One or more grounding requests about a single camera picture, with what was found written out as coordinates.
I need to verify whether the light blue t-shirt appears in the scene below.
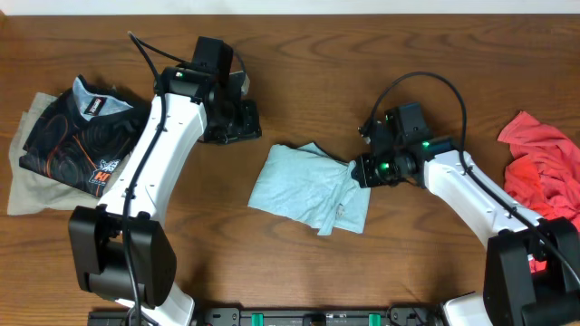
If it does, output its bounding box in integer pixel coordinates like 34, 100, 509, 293
248, 142, 371, 236

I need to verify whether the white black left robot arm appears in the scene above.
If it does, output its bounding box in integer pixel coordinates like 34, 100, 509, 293
68, 37, 262, 325

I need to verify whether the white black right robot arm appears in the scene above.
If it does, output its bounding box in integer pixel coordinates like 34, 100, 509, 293
352, 103, 579, 325

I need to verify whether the red t-shirt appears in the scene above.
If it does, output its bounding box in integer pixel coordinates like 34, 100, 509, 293
497, 110, 580, 273

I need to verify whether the black orange folded shirt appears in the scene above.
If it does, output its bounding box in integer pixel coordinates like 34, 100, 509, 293
19, 75, 150, 197

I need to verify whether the beige folded shirt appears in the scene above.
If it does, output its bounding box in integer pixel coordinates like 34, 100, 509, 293
6, 91, 132, 216

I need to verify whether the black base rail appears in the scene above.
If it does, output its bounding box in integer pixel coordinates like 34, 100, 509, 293
87, 307, 448, 326

